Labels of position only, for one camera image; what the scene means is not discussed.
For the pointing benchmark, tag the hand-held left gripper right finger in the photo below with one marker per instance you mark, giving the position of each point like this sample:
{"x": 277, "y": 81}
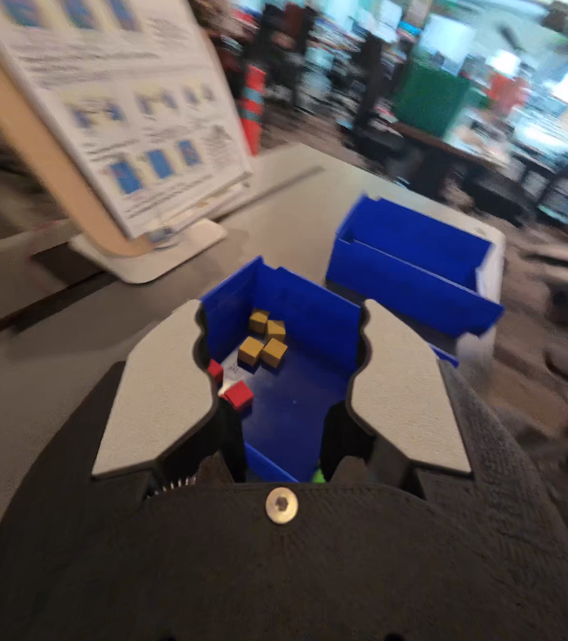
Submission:
{"x": 404, "y": 400}

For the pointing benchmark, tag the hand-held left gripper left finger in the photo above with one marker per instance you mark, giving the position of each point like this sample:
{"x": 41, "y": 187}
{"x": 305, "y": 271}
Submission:
{"x": 159, "y": 400}

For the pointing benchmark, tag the red cube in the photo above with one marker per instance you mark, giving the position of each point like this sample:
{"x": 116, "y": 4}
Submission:
{"x": 215, "y": 371}
{"x": 239, "y": 395}

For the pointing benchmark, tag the blue plastic bin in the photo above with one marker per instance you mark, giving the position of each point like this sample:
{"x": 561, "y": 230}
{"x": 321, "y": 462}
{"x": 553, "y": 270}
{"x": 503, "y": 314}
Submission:
{"x": 414, "y": 290}
{"x": 294, "y": 415}

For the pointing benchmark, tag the green cube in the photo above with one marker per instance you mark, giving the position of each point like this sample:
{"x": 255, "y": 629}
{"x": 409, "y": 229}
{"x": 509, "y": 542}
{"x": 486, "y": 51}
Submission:
{"x": 319, "y": 475}

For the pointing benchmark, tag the green partition panel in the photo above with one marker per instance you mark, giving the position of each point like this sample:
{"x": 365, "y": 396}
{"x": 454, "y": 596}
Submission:
{"x": 431, "y": 100}

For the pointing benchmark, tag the printed instruction sheet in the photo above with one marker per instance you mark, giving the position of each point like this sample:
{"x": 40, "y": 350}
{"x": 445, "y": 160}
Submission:
{"x": 114, "y": 100}

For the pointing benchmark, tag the orange traffic cone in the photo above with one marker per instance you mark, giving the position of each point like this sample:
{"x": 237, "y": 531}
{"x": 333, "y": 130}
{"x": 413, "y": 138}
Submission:
{"x": 253, "y": 110}

